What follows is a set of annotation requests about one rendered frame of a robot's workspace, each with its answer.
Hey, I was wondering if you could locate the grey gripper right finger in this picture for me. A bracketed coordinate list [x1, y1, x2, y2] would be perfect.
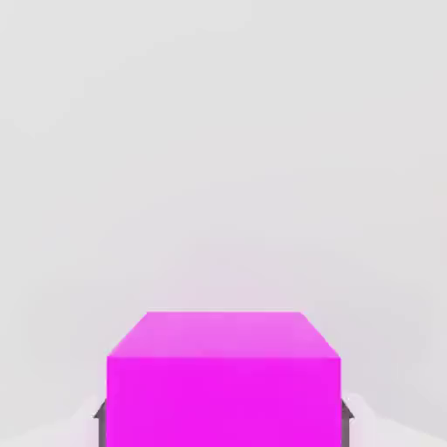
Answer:
[340, 392, 397, 447]

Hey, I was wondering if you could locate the small magenta cube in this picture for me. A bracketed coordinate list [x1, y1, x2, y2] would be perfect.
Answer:
[106, 311, 342, 447]

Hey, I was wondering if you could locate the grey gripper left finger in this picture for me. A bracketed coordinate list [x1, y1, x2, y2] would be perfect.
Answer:
[52, 394, 108, 447]

